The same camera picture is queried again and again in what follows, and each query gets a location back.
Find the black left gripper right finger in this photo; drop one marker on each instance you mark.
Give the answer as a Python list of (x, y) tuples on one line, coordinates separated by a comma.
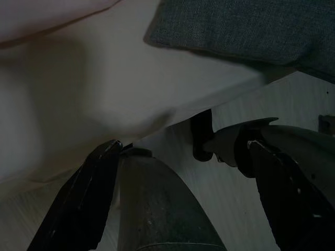
[(295, 204)]

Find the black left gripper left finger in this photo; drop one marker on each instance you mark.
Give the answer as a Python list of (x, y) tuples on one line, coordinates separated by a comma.
[(83, 198)]

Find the grey fabric pillow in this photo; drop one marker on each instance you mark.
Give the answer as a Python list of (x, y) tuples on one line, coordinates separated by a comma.
[(235, 26)]

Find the pale pink pillow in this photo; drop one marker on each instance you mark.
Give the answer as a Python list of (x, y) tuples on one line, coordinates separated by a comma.
[(39, 15)]

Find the white bed mattress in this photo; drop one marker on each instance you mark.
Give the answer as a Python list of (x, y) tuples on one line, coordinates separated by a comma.
[(104, 78)]

